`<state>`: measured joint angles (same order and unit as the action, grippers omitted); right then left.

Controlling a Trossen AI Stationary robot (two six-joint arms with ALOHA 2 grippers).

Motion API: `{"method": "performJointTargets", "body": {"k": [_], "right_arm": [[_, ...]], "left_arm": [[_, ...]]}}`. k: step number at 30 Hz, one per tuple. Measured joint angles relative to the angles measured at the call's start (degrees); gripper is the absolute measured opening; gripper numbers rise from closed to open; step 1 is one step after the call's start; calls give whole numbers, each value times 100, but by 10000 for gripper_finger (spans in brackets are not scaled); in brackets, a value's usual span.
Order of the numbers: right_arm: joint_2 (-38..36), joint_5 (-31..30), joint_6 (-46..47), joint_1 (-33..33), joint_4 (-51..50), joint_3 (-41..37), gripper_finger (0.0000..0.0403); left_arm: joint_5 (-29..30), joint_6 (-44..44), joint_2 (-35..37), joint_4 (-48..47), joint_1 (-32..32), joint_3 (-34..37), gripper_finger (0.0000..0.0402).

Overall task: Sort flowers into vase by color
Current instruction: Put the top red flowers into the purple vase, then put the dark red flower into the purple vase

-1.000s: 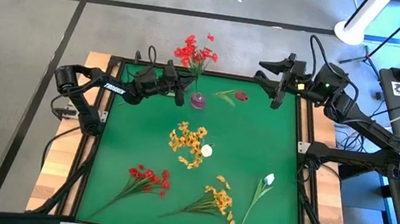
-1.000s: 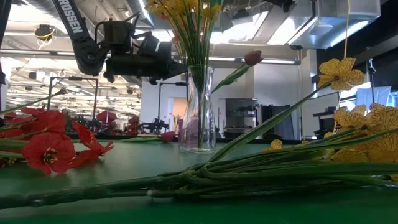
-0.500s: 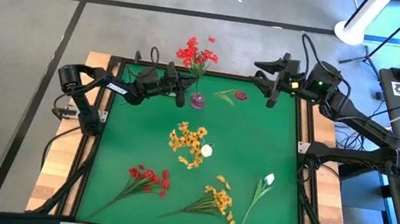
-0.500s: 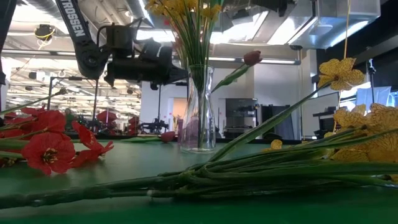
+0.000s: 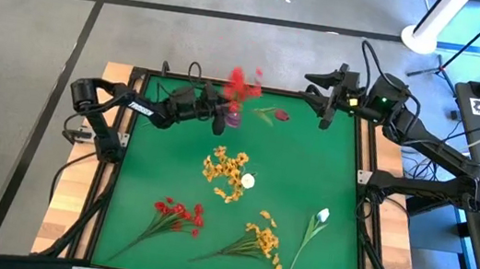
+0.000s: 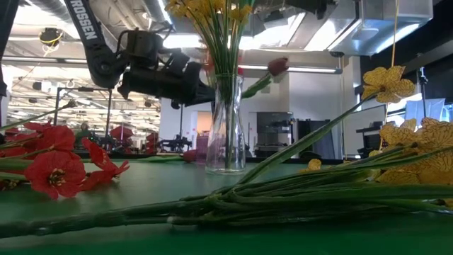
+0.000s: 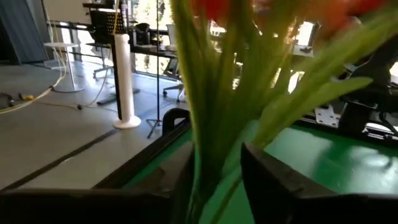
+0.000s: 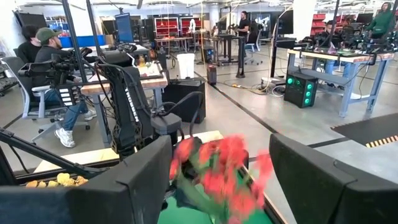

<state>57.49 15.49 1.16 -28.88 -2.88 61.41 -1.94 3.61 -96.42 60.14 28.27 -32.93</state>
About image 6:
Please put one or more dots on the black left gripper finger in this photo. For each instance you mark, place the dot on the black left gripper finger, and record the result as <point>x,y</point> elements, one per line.
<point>200,93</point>

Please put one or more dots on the dark red artificial tulip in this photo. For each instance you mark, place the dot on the dark red artificial tulip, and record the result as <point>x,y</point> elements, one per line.
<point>277,66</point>
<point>190,156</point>

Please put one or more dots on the yellow artificial flower bunch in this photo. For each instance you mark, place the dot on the yellow artificial flower bunch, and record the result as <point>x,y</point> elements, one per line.
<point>301,198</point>
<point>226,53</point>

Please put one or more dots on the clear glass vase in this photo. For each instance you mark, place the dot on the clear glass vase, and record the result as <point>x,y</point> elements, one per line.
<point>212,152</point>

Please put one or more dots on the black steel equipment cabinet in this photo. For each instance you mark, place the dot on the black steel equipment cabinet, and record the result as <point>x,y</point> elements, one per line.
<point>274,134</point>

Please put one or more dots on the ceiling light tube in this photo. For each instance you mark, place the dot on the ceiling light tube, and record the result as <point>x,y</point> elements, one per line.
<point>301,69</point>

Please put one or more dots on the red artificial flower bunch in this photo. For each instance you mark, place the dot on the red artificial flower bunch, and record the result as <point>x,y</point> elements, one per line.
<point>54,173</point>

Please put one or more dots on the grey panel screen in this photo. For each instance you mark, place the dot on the grey panel screen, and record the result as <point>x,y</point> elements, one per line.
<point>364,131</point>

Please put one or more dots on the black light stand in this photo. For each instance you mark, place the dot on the black light stand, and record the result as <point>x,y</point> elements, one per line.
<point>423,92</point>

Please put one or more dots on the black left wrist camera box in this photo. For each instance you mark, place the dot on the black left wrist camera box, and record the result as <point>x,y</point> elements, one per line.
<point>143,47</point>

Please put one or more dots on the black ceiling camera dome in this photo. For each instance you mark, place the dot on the black ceiling camera dome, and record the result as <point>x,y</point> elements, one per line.
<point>49,35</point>

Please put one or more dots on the silver ceiling air duct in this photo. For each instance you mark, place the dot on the silver ceiling air duct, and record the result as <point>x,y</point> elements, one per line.
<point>382,25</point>

